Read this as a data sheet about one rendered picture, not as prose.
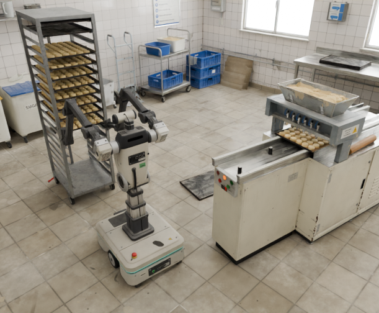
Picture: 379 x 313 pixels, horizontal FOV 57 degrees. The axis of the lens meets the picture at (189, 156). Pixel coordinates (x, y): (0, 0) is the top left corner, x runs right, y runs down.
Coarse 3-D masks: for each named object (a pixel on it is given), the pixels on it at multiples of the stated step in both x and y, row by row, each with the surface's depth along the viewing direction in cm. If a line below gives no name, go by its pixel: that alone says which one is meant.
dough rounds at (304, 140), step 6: (282, 132) 297; (288, 132) 298; (294, 132) 298; (300, 132) 300; (306, 132) 297; (288, 138) 291; (294, 138) 287; (300, 138) 290; (306, 138) 288; (312, 138) 291; (318, 138) 287; (300, 144) 282; (306, 144) 278; (312, 144) 281; (318, 144) 280; (324, 144) 282; (312, 150) 273
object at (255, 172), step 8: (368, 128) 314; (304, 152) 272; (280, 160) 260; (288, 160) 265; (296, 160) 270; (256, 168) 250; (264, 168) 252; (272, 168) 257; (240, 176) 241; (248, 176) 245; (256, 176) 250
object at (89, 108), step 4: (44, 100) 352; (48, 104) 343; (88, 104) 341; (92, 104) 341; (48, 108) 338; (52, 108) 335; (80, 108) 334; (84, 108) 333; (88, 108) 333; (92, 108) 333; (96, 108) 333; (60, 112) 324; (84, 112) 326; (60, 116) 315; (64, 116) 315
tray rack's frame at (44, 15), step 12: (24, 12) 295; (36, 12) 295; (48, 12) 295; (60, 12) 295; (72, 12) 295; (84, 12) 295; (24, 36) 321; (72, 36) 346; (24, 48) 325; (36, 96) 348; (48, 144) 376; (48, 156) 384; (72, 156) 400; (72, 168) 394; (84, 168) 394; (96, 168) 394; (60, 180) 373; (84, 180) 373; (96, 180) 373; (108, 180) 373; (84, 192) 355
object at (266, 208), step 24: (240, 168) 252; (288, 168) 267; (216, 192) 277; (240, 192) 250; (264, 192) 262; (288, 192) 281; (216, 216) 287; (240, 216) 258; (264, 216) 276; (288, 216) 297; (216, 240) 299; (240, 240) 271; (264, 240) 292
